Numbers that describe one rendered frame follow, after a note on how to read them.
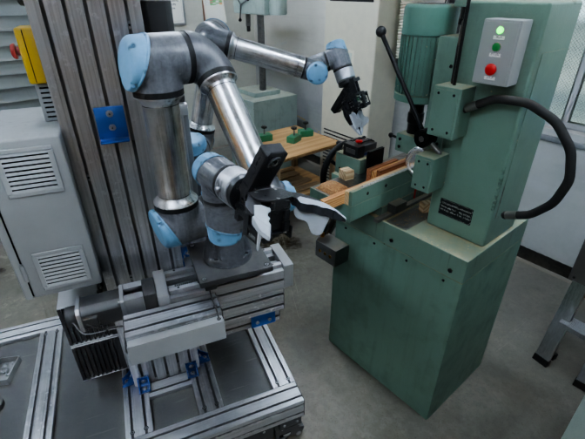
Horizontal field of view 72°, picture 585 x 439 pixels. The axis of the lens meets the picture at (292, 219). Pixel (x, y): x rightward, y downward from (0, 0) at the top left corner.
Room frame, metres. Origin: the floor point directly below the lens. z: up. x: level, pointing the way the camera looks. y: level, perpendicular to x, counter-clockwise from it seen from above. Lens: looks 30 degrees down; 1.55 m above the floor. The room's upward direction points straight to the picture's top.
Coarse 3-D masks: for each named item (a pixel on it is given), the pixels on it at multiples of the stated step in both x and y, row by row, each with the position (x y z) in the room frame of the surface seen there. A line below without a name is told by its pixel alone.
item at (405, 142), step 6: (402, 132) 1.50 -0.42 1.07; (396, 138) 1.51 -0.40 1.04; (402, 138) 1.49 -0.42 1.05; (408, 138) 1.46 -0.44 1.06; (396, 144) 1.50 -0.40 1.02; (402, 144) 1.48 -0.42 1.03; (408, 144) 1.46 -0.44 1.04; (414, 144) 1.44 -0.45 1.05; (402, 150) 1.48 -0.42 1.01; (408, 150) 1.46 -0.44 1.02
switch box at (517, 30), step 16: (512, 32) 1.11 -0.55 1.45; (528, 32) 1.13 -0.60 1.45; (480, 48) 1.17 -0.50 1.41; (512, 48) 1.11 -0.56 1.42; (480, 64) 1.16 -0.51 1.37; (496, 64) 1.13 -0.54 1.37; (512, 64) 1.10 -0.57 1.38; (480, 80) 1.16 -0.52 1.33; (496, 80) 1.12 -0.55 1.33; (512, 80) 1.12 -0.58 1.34
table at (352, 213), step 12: (396, 156) 1.70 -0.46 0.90; (336, 180) 1.44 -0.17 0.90; (348, 180) 1.44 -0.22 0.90; (360, 180) 1.44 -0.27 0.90; (312, 192) 1.37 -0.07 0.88; (324, 192) 1.33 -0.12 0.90; (384, 192) 1.33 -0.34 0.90; (396, 192) 1.38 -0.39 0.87; (408, 192) 1.43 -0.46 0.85; (360, 204) 1.25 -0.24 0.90; (372, 204) 1.29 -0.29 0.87; (384, 204) 1.34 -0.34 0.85; (348, 216) 1.22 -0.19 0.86; (360, 216) 1.25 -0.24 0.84
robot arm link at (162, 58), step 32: (160, 32) 0.98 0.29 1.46; (128, 64) 0.91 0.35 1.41; (160, 64) 0.92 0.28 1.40; (192, 64) 0.97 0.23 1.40; (160, 96) 0.92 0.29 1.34; (160, 128) 0.93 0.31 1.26; (160, 160) 0.93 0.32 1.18; (160, 192) 0.94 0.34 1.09; (192, 192) 0.98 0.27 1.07; (160, 224) 0.91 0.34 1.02; (192, 224) 0.94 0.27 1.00
